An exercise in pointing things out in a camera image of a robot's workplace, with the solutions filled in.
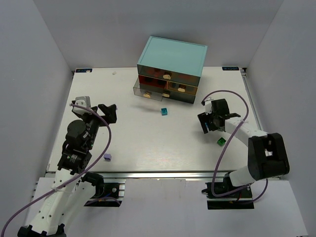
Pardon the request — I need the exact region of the small clear drawer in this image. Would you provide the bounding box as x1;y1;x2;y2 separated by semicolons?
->
133;79;163;101
167;81;198;95

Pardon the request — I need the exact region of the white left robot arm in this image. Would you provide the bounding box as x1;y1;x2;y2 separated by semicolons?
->
17;100;117;237

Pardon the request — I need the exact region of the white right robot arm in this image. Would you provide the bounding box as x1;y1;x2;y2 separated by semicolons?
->
197;99;290;198

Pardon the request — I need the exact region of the green lego cube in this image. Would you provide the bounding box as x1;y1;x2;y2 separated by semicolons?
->
217;137;226;146

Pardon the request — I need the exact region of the dark bottom drawer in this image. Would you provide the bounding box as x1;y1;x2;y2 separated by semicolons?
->
162;90;196;104

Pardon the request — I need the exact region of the lilac lego brick front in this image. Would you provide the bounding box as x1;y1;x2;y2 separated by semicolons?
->
103;153;112;161

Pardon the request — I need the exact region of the small teal lego cube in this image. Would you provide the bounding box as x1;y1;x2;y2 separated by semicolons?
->
161;108;168;116

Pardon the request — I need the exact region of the left blue corner label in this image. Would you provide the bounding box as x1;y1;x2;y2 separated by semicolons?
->
75;68;92;73

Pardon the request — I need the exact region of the blue corner label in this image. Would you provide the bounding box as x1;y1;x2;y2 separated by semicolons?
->
75;68;92;73
222;67;239;71

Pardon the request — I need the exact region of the right blue corner label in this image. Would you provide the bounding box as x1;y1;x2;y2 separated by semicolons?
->
222;67;239;71

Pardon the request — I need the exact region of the teal drawer cabinet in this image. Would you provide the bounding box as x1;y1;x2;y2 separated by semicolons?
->
137;36;207;90

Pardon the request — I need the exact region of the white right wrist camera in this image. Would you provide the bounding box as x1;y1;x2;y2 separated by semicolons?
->
201;97;213;115

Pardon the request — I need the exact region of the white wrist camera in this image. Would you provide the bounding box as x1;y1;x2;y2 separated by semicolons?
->
201;97;213;115
71;96;91;116

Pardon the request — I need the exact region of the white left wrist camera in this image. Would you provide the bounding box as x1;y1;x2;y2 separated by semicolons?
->
71;96;91;116

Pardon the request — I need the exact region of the aluminium table front rail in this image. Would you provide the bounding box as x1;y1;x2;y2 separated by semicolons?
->
45;170;281;180

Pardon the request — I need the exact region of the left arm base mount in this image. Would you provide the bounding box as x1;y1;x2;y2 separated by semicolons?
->
84;179;125;207

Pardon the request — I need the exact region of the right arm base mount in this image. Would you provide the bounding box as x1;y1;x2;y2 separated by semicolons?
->
201;182;254;210

